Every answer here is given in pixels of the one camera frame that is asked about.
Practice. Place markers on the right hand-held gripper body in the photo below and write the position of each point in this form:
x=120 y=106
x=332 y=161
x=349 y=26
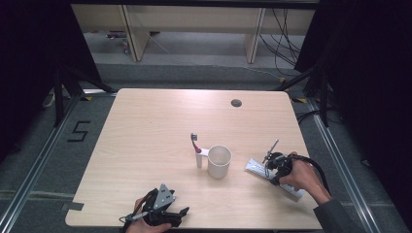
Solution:
x=280 y=163

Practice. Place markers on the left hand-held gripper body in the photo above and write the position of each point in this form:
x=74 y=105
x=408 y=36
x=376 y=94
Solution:
x=158 y=207

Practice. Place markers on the white toothpaste tube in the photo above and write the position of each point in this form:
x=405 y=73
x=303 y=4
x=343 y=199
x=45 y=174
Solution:
x=256 y=167

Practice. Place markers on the pink toothbrush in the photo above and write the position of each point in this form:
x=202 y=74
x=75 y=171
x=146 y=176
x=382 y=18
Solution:
x=195 y=145

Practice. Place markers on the person's right hand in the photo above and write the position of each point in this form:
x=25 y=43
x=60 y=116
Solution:
x=301 y=178

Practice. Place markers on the person's left hand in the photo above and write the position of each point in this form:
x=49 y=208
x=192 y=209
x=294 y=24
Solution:
x=139 y=226

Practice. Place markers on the black metal stand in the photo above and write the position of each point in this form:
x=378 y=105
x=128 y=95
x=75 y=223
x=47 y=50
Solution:
x=60 y=97
x=322 y=97

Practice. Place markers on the black curtain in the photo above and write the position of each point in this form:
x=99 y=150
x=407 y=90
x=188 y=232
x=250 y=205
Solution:
x=32 y=64
x=372 y=81

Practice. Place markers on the beige wooden bench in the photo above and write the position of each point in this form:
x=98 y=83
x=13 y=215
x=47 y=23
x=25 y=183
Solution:
x=194 y=19

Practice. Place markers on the metal floor rail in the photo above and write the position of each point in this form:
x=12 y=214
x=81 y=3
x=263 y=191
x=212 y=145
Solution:
x=35 y=165
x=348 y=181

